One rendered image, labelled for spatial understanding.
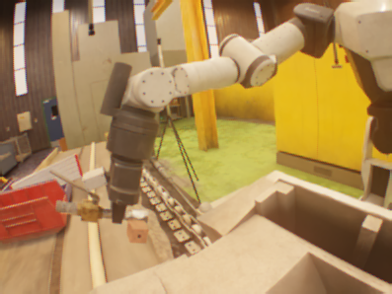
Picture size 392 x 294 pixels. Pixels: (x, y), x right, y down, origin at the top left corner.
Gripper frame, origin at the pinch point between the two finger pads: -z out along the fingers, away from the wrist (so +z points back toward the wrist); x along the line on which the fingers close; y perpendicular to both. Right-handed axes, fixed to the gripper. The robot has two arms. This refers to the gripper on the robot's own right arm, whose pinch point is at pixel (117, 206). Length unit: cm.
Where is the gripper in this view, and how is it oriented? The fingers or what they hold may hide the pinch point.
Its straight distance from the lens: 41.5
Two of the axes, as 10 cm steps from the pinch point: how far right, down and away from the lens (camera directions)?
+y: 8.4, 2.0, 5.0
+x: 4.7, 1.7, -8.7
